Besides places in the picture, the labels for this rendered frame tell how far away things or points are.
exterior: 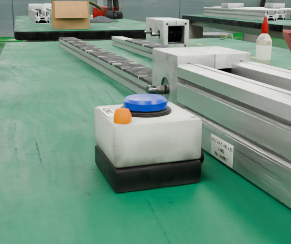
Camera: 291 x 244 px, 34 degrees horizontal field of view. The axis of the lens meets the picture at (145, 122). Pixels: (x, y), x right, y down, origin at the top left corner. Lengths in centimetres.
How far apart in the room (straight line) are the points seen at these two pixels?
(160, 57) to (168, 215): 29
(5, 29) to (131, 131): 1115
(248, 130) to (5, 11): 1114
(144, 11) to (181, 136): 1144
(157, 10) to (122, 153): 1154
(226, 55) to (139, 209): 28
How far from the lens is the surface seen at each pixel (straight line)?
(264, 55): 120
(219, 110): 47
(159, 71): 62
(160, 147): 40
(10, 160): 50
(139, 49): 144
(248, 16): 399
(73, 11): 267
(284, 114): 38
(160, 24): 157
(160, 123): 40
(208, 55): 58
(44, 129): 61
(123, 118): 39
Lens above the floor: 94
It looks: 15 degrees down
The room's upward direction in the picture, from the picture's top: straight up
